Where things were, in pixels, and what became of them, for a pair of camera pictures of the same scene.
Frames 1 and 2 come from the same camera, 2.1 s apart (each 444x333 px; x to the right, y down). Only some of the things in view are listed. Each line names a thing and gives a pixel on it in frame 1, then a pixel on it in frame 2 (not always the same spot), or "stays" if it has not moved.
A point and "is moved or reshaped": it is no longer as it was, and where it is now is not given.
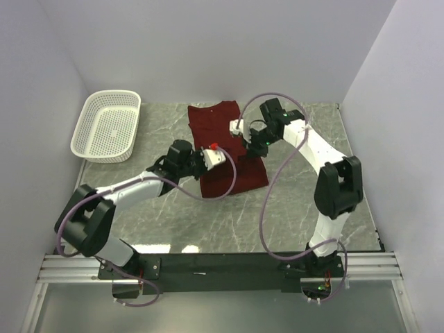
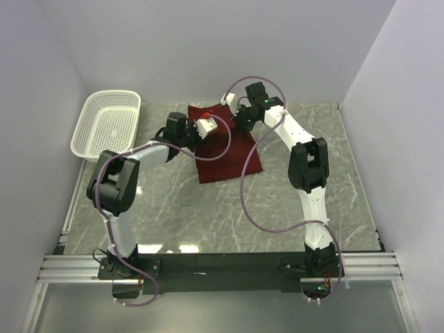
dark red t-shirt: (209, 125) is moved or reshaped
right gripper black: (257, 147) -> (239, 118)
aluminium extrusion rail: (61, 268) stays
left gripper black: (200, 166) -> (193, 132)
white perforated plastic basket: (107, 130) stays
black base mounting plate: (221, 272) stays
